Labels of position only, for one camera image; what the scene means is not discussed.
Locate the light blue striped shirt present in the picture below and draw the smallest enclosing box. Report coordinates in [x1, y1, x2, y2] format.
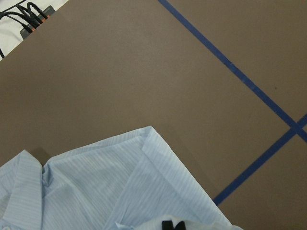
[0, 126, 237, 230]

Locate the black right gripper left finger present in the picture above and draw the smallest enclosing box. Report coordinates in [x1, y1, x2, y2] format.
[161, 220, 174, 230]

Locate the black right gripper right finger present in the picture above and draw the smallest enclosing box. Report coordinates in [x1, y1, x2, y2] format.
[174, 221, 186, 230]

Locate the black cable bundle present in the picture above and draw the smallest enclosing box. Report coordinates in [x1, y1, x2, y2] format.
[0, 0, 47, 59]

